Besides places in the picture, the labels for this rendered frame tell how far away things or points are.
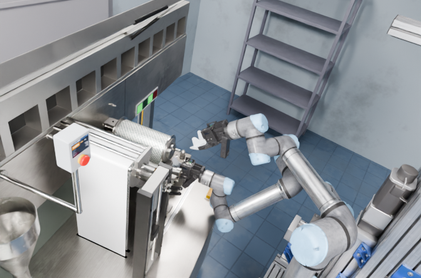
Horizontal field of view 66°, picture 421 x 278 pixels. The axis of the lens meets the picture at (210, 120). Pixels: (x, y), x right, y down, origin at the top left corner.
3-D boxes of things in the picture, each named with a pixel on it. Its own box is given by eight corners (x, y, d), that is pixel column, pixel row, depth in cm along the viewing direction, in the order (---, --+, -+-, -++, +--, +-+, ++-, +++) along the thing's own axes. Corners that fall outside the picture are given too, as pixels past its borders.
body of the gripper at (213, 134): (205, 123, 141) (228, 116, 135) (214, 139, 143) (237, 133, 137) (198, 133, 135) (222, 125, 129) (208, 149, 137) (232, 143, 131)
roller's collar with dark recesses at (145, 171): (148, 186, 122) (150, 175, 118) (135, 181, 123) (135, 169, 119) (156, 176, 127) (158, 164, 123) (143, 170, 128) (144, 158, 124)
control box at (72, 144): (76, 176, 81) (73, 146, 75) (56, 166, 82) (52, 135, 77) (96, 161, 86) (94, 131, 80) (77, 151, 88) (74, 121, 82)
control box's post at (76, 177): (79, 213, 95) (74, 164, 84) (75, 211, 95) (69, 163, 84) (83, 210, 96) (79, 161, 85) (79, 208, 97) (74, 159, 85)
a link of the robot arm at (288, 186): (320, 192, 143) (223, 237, 151) (309, 174, 152) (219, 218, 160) (312, 178, 136) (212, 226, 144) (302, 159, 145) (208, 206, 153)
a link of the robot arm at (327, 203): (380, 231, 103) (294, 126, 133) (356, 241, 98) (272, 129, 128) (361, 248, 111) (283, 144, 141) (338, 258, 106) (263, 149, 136)
